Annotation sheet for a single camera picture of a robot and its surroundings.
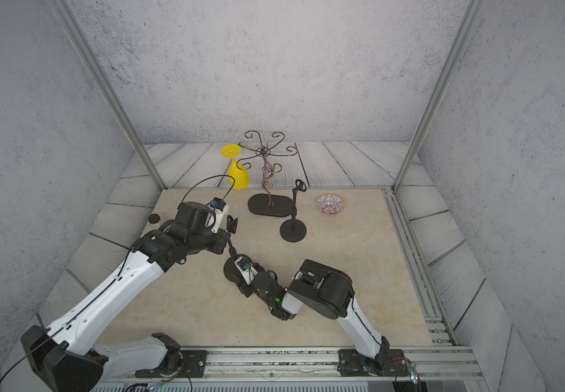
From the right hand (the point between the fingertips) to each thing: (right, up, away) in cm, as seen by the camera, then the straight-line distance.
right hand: (239, 270), depth 90 cm
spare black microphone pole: (0, +17, -13) cm, 22 cm away
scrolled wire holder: (+10, +38, +7) cm, 40 cm away
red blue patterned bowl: (+37, +24, +22) cm, 49 cm away
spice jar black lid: (-36, +18, +9) cm, 42 cm away
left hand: (0, +15, -14) cm, 20 cm away
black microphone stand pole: (+20, +21, +7) cm, 30 cm away
